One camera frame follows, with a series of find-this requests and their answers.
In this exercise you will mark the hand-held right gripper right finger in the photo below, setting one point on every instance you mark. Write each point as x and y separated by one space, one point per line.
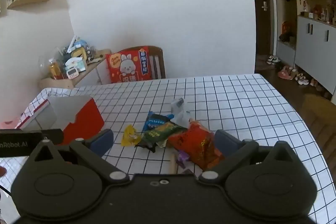
225 142

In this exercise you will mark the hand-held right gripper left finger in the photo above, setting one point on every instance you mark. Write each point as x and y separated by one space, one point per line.
102 141

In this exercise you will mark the yellow snack packet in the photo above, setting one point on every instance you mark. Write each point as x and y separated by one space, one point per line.
130 136

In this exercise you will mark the red and white cardboard box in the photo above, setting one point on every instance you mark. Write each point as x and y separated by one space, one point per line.
84 119

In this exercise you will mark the red snack packet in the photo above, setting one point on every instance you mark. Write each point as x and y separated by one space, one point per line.
195 144

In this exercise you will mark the purple snack packet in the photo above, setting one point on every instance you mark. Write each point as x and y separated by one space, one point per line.
182 158

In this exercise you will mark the white snack packet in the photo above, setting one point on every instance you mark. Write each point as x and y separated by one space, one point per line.
179 111

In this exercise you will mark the blue snack packet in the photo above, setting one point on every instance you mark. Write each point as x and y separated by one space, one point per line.
153 119

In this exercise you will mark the beige snack stick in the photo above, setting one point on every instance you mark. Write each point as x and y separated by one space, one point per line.
173 163

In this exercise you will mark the dark green snack packet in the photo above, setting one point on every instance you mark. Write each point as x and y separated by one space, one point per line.
160 133

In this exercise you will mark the pink cushion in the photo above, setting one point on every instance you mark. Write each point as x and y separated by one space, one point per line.
8 124

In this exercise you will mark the wooden side cabinet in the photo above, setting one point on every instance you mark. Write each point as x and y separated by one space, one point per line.
89 74

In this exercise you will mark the white digital timer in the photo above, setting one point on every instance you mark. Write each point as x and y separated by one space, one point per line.
72 73

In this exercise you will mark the red rabbit pillow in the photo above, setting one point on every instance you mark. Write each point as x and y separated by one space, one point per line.
128 65

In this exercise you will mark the tissue pack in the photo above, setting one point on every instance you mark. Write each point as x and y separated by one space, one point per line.
76 64

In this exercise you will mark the orange drink bottle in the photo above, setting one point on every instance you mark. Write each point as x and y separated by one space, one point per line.
55 70

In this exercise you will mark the clear glass jar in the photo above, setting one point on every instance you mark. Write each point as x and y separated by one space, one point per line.
44 61

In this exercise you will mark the brown doormat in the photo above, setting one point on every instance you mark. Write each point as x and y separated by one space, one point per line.
262 62

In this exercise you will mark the pink slipper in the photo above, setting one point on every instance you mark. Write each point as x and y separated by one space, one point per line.
286 74

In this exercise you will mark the wooden chair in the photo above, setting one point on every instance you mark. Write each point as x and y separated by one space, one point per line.
157 61

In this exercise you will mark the white and pink sneaker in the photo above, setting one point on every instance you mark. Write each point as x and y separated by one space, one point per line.
302 79

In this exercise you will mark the white tube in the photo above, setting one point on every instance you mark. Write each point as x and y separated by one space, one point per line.
71 44

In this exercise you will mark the brown shoe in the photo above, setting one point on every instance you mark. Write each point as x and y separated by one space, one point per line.
316 84

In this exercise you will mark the red ornament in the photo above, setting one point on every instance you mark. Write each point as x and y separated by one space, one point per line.
286 31

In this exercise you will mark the row of figurines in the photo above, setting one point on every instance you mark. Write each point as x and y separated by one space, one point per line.
319 12

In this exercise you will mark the grey wall cabinet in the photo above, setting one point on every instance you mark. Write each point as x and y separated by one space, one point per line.
312 37

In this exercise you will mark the wooden wall shelf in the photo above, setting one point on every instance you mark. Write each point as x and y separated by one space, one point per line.
31 1

